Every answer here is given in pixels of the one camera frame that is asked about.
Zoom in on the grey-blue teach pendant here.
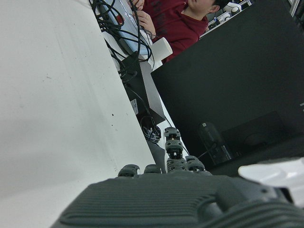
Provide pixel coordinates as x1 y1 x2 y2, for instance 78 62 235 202
95 0 152 57

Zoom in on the black cable bundle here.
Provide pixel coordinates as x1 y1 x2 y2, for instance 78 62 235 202
90 0 155 69

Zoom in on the black power supply box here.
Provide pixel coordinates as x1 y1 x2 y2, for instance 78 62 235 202
120 53 166 124

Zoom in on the person in red sweater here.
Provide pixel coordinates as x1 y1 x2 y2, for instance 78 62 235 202
141 0 220 64

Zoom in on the bystander hand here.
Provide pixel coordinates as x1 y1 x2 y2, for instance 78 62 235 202
135 10 157 37

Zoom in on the coiled black cable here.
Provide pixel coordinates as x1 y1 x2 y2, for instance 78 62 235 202
140 115 162 143

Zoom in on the white table cover sheet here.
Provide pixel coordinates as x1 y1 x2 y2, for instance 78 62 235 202
0 0 167 228

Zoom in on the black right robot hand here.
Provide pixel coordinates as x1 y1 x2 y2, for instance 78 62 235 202
48 127 304 228

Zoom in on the black cylindrical device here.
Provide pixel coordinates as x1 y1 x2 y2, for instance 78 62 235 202
198 121 235 165

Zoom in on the braided black cable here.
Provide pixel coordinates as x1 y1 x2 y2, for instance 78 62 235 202
120 0 143 83

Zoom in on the black computer monitor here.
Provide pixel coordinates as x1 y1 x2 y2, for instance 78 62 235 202
151 0 304 171

